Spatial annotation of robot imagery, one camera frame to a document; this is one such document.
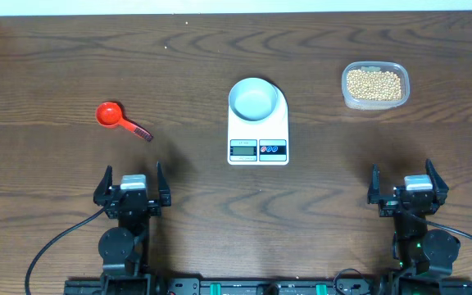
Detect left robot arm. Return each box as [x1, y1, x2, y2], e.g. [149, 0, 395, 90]
[93, 164, 171, 294]

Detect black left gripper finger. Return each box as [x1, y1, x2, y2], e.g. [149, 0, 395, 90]
[93, 166, 112, 207]
[157, 162, 171, 207]

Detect white digital kitchen scale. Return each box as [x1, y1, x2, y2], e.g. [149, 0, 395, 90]
[227, 85, 289, 166]

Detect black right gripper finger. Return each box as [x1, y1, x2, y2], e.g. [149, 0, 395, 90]
[367, 164, 380, 204]
[425, 159, 449, 204]

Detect soybeans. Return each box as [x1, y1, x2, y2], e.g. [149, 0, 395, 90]
[346, 70, 402, 101]

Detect red plastic measuring scoop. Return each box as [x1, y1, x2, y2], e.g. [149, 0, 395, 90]
[95, 102, 153, 142]

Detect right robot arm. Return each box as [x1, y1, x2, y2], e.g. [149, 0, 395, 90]
[367, 159, 461, 294]

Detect clear plastic bean container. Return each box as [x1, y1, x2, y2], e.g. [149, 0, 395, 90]
[341, 61, 411, 111]

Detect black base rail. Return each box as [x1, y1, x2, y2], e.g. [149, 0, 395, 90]
[63, 276, 472, 295]

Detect grey round bowl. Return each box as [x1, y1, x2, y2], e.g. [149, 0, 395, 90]
[228, 78, 279, 121]

